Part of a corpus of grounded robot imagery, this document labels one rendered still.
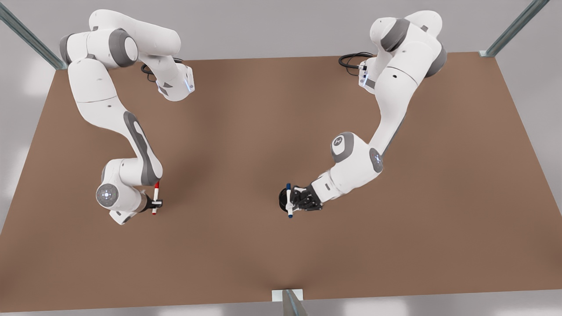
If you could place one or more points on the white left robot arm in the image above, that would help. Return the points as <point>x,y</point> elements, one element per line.
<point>395,87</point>

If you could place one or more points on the red capped white marker pen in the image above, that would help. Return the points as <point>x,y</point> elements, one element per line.
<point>155,197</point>

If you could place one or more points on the blue capped white marker pen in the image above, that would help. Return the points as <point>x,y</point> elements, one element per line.
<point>289,201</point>

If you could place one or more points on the silver frame post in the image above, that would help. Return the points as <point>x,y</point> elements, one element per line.
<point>513,28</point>
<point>290,303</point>
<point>26,37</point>

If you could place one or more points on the black round pen holder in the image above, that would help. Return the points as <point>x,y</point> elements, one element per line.
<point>282,201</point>

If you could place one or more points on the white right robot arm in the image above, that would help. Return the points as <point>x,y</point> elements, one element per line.
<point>101,96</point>

